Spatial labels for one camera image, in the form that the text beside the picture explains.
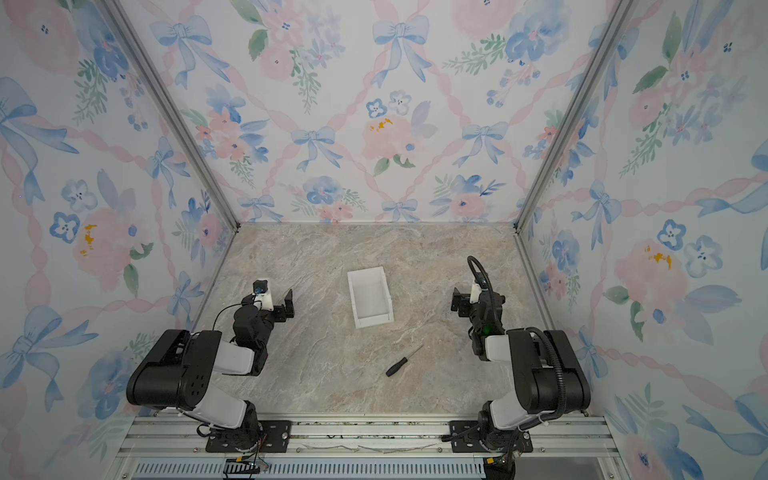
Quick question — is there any black handled screwdriver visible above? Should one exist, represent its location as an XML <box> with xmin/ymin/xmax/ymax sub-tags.
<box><xmin>385</xmin><ymin>345</ymin><xmax>423</xmax><ymax>378</ymax></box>

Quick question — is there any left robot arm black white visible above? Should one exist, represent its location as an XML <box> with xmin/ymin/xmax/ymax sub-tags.
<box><xmin>126</xmin><ymin>280</ymin><xmax>295</xmax><ymax>454</ymax></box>

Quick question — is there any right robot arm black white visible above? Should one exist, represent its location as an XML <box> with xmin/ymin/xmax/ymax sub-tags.
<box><xmin>443</xmin><ymin>284</ymin><xmax>591</xmax><ymax>453</ymax></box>

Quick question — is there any white plastic bin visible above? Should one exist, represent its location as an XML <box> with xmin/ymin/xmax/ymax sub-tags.
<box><xmin>347</xmin><ymin>266</ymin><xmax>394</xmax><ymax>329</ymax></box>

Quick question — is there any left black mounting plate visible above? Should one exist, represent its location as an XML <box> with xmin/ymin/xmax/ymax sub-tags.
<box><xmin>205</xmin><ymin>420</ymin><xmax>293</xmax><ymax>454</ymax></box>

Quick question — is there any black mounting plate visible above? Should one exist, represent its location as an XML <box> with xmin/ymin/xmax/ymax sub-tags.
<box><xmin>205</xmin><ymin>420</ymin><xmax>293</xmax><ymax>454</ymax></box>
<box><xmin>441</xmin><ymin>420</ymin><xmax>533</xmax><ymax>454</ymax></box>

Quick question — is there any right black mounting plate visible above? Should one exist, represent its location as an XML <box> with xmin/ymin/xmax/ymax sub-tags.
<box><xmin>441</xmin><ymin>420</ymin><xmax>533</xmax><ymax>454</ymax></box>

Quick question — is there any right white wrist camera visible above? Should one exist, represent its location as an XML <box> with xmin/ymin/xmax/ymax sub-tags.
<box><xmin>469</xmin><ymin>283</ymin><xmax>482</xmax><ymax>304</ymax></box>

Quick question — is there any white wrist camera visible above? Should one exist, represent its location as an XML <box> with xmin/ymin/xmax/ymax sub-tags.
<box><xmin>252</xmin><ymin>279</ymin><xmax>274</xmax><ymax>311</ymax></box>
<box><xmin>469</xmin><ymin>283</ymin><xmax>482</xmax><ymax>304</ymax></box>

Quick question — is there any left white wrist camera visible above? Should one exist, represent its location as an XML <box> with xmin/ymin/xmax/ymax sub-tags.
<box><xmin>252</xmin><ymin>279</ymin><xmax>274</xmax><ymax>311</ymax></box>

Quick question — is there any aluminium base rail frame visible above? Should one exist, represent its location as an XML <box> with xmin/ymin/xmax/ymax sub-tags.
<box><xmin>105</xmin><ymin>413</ymin><xmax>629</xmax><ymax>479</ymax></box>

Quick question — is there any right aluminium corner post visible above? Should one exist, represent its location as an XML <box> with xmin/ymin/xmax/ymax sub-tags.
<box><xmin>514</xmin><ymin>0</ymin><xmax>635</xmax><ymax>236</ymax></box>

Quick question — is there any aluminium corner post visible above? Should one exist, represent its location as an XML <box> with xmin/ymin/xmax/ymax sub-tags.
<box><xmin>95</xmin><ymin>1</ymin><xmax>241</xmax><ymax>232</ymax></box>
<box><xmin>514</xmin><ymin>0</ymin><xmax>635</xmax><ymax>236</ymax></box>

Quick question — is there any left aluminium corner post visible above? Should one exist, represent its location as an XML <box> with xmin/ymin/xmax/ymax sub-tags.
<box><xmin>95</xmin><ymin>1</ymin><xmax>241</xmax><ymax>232</ymax></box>

